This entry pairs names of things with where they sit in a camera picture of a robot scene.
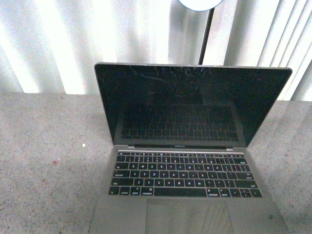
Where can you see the grey laptop with black keyboard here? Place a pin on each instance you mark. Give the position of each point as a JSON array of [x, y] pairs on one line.
[[180, 163]]

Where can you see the blue desk lamp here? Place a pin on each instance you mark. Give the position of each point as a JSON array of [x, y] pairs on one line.
[[200, 6]]

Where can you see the white curtain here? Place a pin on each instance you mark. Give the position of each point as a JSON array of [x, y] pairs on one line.
[[51, 46]]

